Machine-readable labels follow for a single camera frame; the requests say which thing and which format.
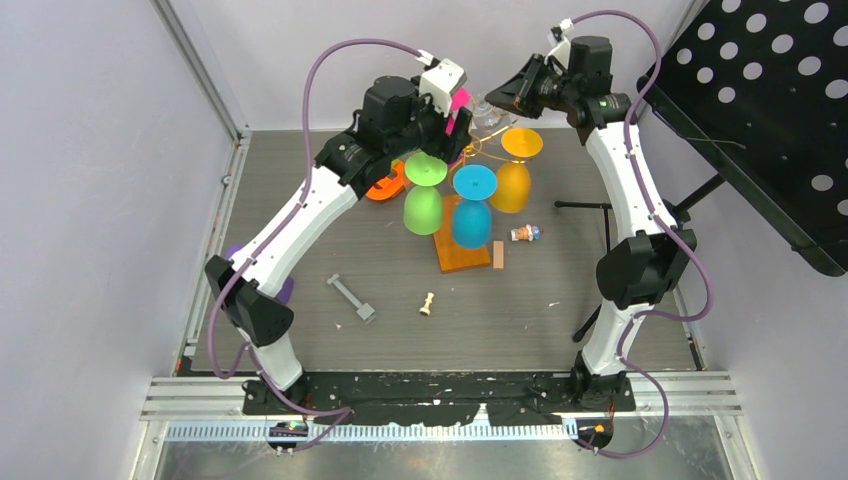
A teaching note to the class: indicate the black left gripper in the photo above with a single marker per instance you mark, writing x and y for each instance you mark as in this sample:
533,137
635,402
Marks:
445,147

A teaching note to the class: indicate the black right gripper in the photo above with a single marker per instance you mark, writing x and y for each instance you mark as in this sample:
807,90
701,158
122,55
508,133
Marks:
517,95

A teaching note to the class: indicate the clear glass tumbler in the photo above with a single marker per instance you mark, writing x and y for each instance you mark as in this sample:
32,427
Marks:
487,120

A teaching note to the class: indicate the blue plastic wine glass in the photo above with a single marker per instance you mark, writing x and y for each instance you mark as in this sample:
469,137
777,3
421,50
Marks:
472,219

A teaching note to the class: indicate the yellow plastic wine glass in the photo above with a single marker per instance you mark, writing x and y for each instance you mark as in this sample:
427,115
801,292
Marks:
514,181

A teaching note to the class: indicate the green plastic wine glass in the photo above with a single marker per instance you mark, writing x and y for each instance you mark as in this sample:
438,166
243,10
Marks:
423,208

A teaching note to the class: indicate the gold rack with wooden base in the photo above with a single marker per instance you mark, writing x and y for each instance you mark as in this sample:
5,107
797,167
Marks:
453,258

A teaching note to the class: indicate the pink plastic wine glass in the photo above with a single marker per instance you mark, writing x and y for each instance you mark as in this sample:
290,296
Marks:
460,100

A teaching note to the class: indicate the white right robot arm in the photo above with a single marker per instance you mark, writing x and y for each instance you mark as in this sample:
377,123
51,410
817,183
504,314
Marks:
651,254

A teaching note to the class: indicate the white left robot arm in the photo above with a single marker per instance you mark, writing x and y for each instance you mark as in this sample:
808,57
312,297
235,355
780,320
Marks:
398,116

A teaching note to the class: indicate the orange plastic U-shaped toy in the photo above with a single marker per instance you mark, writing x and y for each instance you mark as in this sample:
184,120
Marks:
390,186

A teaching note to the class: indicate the small colourful toy figure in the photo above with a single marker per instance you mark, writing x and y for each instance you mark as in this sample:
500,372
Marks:
527,233

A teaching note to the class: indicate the small wooden block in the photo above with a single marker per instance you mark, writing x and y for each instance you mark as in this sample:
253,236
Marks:
498,255

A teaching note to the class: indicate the white chess piece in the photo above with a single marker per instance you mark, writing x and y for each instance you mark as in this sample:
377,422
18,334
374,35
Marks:
425,309

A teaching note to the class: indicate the grey metal T-shaped part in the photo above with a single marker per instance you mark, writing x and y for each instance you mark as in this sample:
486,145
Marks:
363,309

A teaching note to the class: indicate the black music stand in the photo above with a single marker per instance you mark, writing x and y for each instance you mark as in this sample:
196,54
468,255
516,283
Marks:
759,89

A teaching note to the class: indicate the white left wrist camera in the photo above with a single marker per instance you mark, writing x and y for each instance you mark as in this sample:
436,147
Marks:
441,79

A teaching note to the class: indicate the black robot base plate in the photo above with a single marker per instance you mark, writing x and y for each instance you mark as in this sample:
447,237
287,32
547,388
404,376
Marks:
453,398

